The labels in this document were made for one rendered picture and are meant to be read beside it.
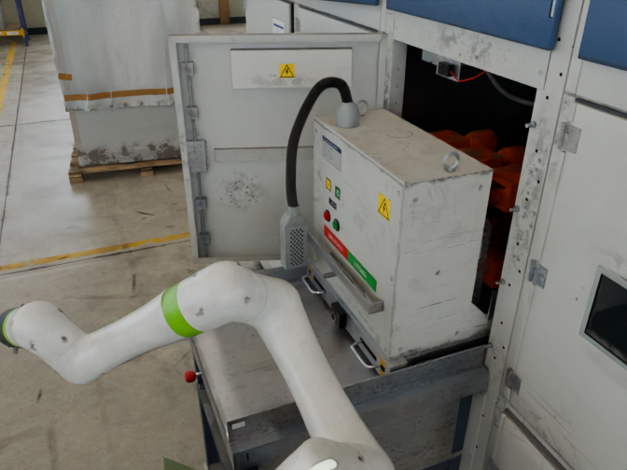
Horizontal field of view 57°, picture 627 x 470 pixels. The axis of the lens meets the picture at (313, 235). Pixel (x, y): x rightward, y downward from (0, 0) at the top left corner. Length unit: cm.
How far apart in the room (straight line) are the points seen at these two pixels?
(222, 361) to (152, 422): 111
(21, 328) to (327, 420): 67
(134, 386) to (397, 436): 154
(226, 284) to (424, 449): 81
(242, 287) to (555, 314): 65
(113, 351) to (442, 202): 78
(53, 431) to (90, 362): 138
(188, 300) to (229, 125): 79
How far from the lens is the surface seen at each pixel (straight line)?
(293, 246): 167
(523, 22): 126
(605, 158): 113
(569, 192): 119
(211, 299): 112
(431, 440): 167
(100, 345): 134
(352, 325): 157
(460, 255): 137
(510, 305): 143
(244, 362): 155
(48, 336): 136
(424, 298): 138
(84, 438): 266
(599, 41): 113
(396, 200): 123
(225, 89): 177
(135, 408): 271
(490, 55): 137
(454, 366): 153
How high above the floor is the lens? 186
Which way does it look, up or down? 29 degrees down
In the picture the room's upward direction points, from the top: straight up
